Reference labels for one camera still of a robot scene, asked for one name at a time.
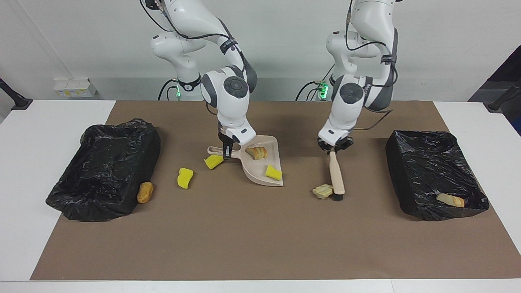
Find beige hand brush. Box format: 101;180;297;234
328;148;346;202

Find orange croissant piece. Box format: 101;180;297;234
245;146;268;160

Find beige plastic dustpan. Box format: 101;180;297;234
207;135;285;187

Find pale bread chunk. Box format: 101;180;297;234
313;184;334;200

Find black bag-lined bin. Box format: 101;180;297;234
385;129;490;222
45;118;162;223

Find brown bread nugget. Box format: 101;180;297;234
137;181;154;204

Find brown table mat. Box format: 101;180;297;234
30;100;521;281

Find orange white bread slice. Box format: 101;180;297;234
436;193;465;208

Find white socket box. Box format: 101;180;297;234
53;78;98;98

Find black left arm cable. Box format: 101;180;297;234
346;12;397;131

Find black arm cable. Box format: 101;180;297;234
140;0;249;74
346;12;397;131

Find black left base cable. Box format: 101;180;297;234
296;81;326;101

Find black base cable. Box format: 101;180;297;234
158;79;180;101
296;81;326;101

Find black right base cable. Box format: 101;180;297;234
158;79;180;101

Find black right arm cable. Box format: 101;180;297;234
140;0;249;74

